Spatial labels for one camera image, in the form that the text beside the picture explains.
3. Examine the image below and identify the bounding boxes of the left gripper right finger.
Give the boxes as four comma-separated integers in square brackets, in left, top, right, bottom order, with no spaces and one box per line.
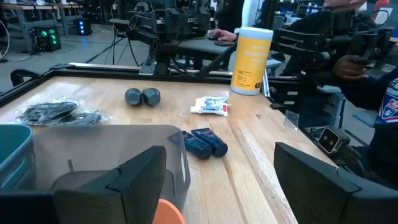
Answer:
[273,142,361,224]

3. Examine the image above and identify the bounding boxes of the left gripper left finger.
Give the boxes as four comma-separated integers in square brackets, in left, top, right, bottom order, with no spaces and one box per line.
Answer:
[51,145,167,224]

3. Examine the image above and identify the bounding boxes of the dark blue tube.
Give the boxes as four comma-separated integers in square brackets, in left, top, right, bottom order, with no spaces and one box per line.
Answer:
[181,130,213,161]
[190,128,229,158]

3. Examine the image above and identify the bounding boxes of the bagged black cable coil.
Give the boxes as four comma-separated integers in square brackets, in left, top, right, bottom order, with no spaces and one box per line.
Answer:
[14,96,84,124]
[54,108,110,126]

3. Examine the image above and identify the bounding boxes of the grey desk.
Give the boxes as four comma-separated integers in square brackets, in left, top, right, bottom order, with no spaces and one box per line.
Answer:
[177,37,239,72]

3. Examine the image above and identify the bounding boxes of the orange plastic bin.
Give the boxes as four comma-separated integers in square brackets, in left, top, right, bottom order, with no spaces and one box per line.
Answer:
[152,198,187,224]

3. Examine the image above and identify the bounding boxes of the grey translucent plastic bin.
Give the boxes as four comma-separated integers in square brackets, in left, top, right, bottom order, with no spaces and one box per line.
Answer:
[23,124,192,212]

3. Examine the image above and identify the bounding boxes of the clear plastic scrap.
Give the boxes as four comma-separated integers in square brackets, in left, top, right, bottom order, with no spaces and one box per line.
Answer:
[284,109,300,132]

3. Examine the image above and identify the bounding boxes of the yellow disinfecting wipes canister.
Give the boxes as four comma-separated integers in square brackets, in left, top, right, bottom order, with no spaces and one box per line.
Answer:
[229,26,274,96]

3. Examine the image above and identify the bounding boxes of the silver metal bar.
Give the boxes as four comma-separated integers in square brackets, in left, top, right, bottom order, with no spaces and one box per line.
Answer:
[262,68,272,98]

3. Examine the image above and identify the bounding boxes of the computer tower blue lights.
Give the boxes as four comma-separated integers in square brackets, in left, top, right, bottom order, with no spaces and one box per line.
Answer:
[76,17,93,36]

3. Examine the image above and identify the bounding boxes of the teal plastic bin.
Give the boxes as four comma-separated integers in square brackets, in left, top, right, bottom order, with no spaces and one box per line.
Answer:
[0,124,34,191]

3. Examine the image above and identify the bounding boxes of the computer tower green lights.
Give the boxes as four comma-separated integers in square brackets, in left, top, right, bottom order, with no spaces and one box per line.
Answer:
[32,26,62,53]

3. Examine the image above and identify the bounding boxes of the wooden workbench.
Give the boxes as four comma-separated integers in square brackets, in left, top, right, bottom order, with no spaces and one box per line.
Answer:
[0,2,60,52]

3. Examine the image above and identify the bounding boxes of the black table-level camera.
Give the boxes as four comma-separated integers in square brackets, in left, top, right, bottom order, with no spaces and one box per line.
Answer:
[317,126,353,156]

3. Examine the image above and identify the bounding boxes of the black cable loop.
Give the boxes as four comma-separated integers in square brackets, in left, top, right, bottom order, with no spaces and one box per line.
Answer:
[10,68,42,88]

